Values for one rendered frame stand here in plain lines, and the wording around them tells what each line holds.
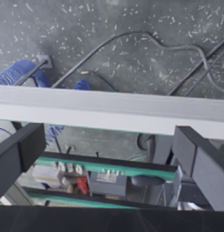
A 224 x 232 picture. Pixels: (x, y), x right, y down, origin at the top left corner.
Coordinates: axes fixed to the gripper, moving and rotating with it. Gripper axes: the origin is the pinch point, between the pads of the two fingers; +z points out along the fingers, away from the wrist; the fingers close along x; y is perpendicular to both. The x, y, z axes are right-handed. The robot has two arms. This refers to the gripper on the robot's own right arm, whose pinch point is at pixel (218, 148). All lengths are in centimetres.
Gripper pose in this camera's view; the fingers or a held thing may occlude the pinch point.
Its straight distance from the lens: 40.9
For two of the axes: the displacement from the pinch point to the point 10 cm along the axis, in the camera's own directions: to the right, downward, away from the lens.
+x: 9.9, 0.8, -1.1
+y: 1.4, -3.6, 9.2
